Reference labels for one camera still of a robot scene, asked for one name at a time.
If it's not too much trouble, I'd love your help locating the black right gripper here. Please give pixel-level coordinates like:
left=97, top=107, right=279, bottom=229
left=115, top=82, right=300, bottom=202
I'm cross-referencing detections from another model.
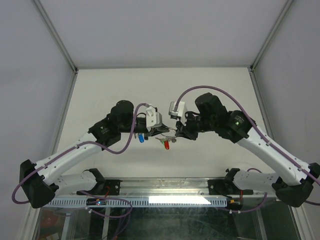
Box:
left=174, top=111, right=217, bottom=141

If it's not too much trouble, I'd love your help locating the large silver keyring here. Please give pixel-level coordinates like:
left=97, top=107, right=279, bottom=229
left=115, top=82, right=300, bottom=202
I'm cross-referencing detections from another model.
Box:
left=164, top=127, right=177, bottom=143

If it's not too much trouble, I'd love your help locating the red key tag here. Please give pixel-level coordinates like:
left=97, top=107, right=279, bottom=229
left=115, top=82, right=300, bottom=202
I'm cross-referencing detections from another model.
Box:
left=163, top=140, right=170, bottom=150

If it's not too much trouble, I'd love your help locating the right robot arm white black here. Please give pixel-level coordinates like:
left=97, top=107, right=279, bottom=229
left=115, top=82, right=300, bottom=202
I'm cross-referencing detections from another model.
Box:
left=169, top=93, right=320, bottom=208

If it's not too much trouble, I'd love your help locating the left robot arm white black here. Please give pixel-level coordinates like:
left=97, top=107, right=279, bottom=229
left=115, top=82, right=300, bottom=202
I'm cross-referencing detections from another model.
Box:
left=17, top=100, right=170, bottom=209

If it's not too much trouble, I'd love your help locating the silver key on green tag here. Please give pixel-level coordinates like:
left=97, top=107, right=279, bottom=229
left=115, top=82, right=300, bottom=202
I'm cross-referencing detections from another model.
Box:
left=155, top=137, right=168, bottom=143

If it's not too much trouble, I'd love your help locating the blue key tag upper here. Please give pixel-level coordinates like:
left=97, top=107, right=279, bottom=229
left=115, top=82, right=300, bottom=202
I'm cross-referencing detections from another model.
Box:
left=138, top=134, right=145, bottom=143

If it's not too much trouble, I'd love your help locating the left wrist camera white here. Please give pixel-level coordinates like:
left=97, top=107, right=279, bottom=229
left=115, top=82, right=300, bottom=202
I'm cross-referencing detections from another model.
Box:
left=145, top=105, right=163, bottom=132

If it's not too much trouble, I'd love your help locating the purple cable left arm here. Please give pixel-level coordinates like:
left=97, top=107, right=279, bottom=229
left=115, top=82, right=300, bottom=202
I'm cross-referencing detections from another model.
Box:
left=11, top=102, right=151, bottom=205

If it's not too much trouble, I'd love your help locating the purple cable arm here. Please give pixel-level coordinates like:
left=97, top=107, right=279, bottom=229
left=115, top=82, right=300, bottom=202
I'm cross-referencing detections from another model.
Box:
left=11, top=102, right=151, bottom=205
left=174, top=85, right=320, bottom=187

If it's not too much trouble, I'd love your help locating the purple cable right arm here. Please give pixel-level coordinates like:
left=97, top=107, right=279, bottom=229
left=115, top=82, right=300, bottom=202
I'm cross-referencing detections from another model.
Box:
left=174, top=85, right=320, bottom=187

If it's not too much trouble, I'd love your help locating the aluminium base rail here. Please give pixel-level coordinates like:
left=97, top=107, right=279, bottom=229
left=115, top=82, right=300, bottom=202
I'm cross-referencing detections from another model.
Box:
left=50, top=171, right=241, bottom=198

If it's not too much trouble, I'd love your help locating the white cable duct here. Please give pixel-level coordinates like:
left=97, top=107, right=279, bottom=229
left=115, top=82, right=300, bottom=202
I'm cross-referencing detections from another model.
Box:
left=45, top=195, right=227, bottom=208

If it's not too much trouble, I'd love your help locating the aluminium frame post right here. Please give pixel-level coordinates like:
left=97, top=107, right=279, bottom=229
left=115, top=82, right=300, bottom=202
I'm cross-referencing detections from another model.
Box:
left=250, top=0, right=294, bottom=71

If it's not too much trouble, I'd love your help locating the aluminium frame post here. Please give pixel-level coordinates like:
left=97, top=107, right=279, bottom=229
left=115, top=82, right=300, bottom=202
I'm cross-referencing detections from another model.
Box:
left=250, top=0, right=294, bottom=71
left=31, top=0, right=78, bottom=73

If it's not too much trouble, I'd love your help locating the aluminium frame post left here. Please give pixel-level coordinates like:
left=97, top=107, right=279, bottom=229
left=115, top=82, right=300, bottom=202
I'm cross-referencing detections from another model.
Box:
left=31, top=0, right=78, bottom=73

